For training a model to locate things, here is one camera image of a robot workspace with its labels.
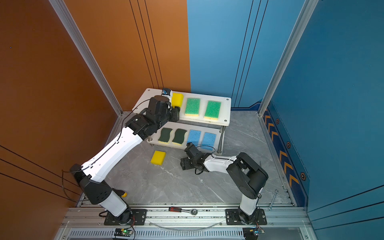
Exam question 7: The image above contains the yellow foam sponge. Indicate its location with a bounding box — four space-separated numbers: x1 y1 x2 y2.
151 151 166 166
172 93 184 108

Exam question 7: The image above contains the blue cellulose sponge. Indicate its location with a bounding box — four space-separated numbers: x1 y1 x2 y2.
187 130 201 146
201 132 217 151

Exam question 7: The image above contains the green yellow wavy sponge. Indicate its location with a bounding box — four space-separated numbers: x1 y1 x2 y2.
172 129 187 146
158 128 173 144

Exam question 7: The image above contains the light green sponge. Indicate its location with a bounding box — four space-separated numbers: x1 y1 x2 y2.
204 101 221 121
185 98 201 117

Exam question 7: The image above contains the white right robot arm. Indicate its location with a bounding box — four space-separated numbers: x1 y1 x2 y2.
181 143 269 226

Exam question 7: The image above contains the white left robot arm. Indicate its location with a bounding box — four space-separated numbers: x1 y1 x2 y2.
70 89 180 218

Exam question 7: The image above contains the white two-tier shelf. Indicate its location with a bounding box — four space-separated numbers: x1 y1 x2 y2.
132 87 232 156

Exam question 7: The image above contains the silver hex bolt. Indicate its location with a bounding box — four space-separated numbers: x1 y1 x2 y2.
267 189 279 211

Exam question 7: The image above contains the right circuit board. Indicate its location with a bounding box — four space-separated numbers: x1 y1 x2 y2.
243 228 265 240

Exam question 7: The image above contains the left green circuit board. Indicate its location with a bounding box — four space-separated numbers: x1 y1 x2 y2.
114 228 135 239

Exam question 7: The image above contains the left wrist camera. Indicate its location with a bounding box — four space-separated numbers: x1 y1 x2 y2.
162 88 173 98

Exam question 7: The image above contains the red handled ratchet tool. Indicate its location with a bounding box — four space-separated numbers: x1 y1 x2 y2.
169 207 198 216

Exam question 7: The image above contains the aluminium left corner post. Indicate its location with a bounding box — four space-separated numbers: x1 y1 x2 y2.
49 0 124 116

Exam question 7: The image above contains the aluminium corner post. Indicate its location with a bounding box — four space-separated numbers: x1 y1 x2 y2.
258 0 319 117
49 0 124 116

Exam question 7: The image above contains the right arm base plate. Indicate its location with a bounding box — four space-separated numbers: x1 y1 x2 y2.
225 208 268 226

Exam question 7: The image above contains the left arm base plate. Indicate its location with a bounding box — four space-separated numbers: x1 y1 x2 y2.
104 209 148 226

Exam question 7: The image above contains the aluminium front rail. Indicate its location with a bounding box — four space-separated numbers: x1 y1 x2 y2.
55 204 316 240

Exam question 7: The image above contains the aluminium right corner post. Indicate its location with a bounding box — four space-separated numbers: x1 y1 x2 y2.
258 0 319 117

